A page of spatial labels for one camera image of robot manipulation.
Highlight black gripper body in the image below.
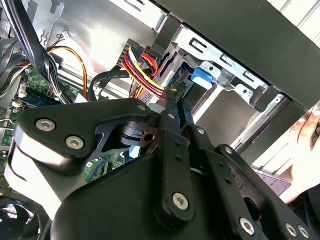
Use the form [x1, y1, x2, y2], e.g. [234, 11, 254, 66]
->
[49, 154, 240, 240]

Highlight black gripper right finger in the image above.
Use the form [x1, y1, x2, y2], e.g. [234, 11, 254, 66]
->
[178, 99, 320, 240]

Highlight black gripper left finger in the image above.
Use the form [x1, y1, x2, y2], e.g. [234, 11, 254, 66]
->
[13, 92, 197, 222]

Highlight red yellow disk power wire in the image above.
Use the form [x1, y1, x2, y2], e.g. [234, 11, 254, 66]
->
[119, 39, 186, 102]

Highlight hard disk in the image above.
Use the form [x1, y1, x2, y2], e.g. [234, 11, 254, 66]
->
[172, 62, 216, 101]

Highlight pale person hand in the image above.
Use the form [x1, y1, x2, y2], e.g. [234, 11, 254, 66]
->
[280, 101, 320, 205]

